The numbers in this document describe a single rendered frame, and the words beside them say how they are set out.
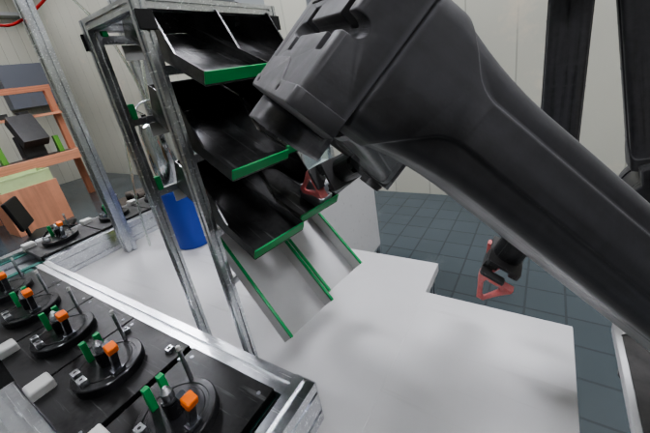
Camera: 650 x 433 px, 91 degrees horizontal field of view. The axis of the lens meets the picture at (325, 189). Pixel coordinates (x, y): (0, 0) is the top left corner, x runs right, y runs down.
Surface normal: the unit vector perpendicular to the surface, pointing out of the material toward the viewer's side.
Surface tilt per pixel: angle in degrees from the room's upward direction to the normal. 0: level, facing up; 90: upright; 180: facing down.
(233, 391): 0
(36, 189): 90
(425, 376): 0
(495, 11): 90
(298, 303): 45
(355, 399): 0
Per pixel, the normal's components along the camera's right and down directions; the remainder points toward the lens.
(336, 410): -0.17, -0.92
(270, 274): 0.40, -0.57
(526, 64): -0.54, 0.38
